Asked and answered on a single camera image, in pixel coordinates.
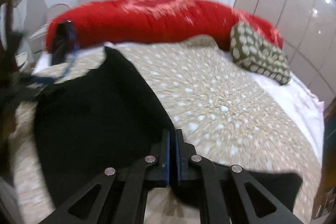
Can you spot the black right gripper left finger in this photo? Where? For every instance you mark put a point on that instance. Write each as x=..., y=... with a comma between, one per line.
x=157, y=166

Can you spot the red comforter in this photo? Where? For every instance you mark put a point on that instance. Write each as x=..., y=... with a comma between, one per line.
x=154, y=21

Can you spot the olive spotted cushion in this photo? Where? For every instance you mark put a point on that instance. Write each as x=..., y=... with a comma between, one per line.
x=252, y=52

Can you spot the black pants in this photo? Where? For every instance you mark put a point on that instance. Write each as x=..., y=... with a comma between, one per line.
x=109, y=117

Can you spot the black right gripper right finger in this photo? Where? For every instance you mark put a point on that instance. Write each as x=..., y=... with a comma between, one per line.
x=231, y=194

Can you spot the black pouch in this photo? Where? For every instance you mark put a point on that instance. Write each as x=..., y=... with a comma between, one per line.
x=63, y=42

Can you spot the beige spotted quilt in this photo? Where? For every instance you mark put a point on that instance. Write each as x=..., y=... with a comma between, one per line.
x=230, y=120

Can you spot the white wardrobe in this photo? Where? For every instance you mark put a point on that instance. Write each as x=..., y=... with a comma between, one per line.
x=308, y=31

